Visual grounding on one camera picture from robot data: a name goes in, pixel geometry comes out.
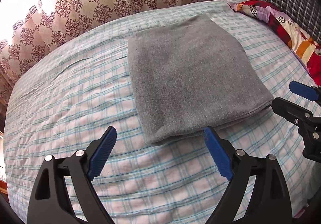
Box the black white checked pillow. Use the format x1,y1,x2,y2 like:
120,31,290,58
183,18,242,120
266,0,320,44

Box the red floral pillow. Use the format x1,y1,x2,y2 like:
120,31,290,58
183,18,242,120
228,0,320,86

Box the grey sweatpants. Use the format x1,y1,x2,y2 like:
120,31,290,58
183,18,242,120
128,15,273,145

